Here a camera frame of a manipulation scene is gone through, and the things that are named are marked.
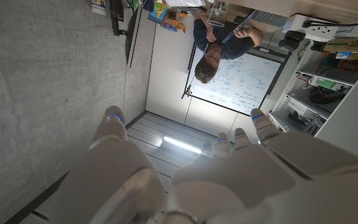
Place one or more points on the white shelf cabinet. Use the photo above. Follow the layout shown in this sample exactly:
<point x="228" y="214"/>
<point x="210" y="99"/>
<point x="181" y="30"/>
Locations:
<point x="346" y="124"/>

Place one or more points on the orange box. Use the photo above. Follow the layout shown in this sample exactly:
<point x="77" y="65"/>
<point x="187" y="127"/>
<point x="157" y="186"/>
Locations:
<point x="174" y="25"/>

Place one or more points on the black computer monitor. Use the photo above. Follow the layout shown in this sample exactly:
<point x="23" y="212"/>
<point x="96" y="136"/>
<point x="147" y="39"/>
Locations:
<point x="132" y="40"/>

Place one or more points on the black forked pole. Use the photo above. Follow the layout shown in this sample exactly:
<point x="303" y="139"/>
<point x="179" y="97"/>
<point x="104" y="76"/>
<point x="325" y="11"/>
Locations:
<point x="186" y="93"/>

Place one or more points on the black laptop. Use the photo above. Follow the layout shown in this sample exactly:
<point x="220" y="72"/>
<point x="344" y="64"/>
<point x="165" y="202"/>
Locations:
<point x="269" y="18"/>

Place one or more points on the black power adapter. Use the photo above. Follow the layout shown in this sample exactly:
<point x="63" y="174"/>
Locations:
<point x="292" y="40"/>

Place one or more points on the white plastic bag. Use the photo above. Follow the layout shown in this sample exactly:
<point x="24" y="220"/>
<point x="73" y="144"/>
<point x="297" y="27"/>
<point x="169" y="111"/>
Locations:
<point x="185" y="2"/>

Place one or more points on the black monitor stand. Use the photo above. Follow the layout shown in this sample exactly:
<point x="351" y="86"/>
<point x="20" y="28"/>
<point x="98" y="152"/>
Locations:
<point x="116" y="15"/>

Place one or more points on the blue box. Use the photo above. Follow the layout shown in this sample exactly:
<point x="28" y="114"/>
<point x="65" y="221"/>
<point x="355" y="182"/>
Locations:
<point x="158" y="14"/>

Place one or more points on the white power strip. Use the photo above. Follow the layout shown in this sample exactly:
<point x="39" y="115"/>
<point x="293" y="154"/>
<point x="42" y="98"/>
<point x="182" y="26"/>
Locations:
<point x="315" y="29"/>

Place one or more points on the printed cardboard box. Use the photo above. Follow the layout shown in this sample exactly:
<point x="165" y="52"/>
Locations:
<point x="353" y="46"/>

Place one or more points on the green box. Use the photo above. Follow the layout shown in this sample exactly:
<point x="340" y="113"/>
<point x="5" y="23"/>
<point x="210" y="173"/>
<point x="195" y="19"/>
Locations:
<point x="326" y="84"/>

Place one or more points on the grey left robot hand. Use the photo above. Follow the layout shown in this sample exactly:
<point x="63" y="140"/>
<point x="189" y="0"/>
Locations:
<point x="259" y="186"/>

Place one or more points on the black smartphone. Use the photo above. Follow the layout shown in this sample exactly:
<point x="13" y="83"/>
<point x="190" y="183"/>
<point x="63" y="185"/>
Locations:
<point x="239" y="20"/>

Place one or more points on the black framed whiteboard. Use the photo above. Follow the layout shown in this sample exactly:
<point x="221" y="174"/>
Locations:
<point x="247" y="84"/>

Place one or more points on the long ceiling light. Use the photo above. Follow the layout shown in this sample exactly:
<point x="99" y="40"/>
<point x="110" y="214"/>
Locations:
<point x="182" y="144"/>

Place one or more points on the clear drinking glass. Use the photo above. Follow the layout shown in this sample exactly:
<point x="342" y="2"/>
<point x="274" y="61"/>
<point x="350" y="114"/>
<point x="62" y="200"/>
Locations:
<point x="217" y="14"/>

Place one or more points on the seated person in dark shirt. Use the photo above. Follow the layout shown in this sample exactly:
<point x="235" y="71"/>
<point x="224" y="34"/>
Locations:
<point x="232" y="46"/>

